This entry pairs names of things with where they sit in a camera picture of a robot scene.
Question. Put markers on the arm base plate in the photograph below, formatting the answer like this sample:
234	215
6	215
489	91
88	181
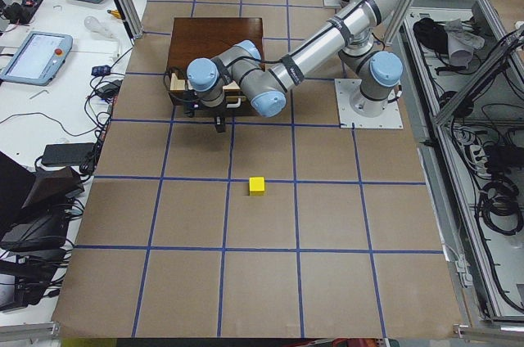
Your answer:
356	111

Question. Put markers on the dark wooden drawer cabinet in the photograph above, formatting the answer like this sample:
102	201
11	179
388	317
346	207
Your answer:
192	38

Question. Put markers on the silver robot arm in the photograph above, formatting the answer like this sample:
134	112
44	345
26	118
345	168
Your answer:
347	34

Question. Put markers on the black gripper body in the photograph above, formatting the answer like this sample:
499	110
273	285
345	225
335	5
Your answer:
217	113

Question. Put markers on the black laptop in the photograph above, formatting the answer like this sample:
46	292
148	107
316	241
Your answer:
36	208

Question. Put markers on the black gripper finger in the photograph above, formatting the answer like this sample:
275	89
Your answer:
220	124

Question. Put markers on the light wood drawer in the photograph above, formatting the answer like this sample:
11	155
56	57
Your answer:
176	82

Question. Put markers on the teach pendant tablet near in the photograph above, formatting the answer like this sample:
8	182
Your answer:
38	59

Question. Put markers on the black power brick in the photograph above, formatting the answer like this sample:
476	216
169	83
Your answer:
66	154

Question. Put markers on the yellow cube block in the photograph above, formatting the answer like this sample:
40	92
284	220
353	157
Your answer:
257	186

